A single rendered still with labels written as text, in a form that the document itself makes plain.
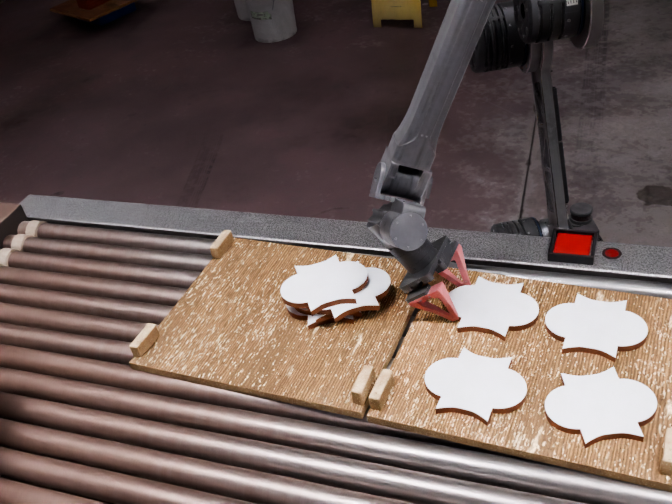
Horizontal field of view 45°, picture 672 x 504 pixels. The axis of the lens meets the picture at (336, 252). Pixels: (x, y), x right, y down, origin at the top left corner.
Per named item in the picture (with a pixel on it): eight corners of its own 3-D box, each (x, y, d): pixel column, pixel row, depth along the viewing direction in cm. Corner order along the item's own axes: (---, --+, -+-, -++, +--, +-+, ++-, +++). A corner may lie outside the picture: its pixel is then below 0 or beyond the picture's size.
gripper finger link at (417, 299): (480, 292, 129) (443, 251, 127) (468, 322, 124) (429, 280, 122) (449, 306, 134) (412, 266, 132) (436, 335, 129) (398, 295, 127)
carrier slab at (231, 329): (231, 243, 158) (229, 236, 157) (433, 270, 142) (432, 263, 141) (131, 369, 133) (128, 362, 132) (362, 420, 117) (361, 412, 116)
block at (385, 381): (384, 379, 121) (382, 366, 119) (395, 382, 120) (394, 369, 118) (369, 409, 116) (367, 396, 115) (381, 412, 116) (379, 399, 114)
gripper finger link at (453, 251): (488, 273, 133) (451, 233, 130) (476, 302, 128) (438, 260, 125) (457, 287, 137) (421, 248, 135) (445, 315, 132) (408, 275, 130)
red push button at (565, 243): (557, 238, 145) (557, 232, 144) (592, 241, 143) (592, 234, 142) (552, 258, 140) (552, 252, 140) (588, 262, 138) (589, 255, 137)
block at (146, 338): (151, 333, 137) (147, 321, 135) (161, 335, 136) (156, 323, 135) (132, 358, 133) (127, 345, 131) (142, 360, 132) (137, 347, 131)
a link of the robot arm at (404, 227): (427, 174, 128) (377, 161, 126) (454, 176, 117) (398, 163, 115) (410, 247, 129) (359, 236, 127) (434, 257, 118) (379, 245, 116)
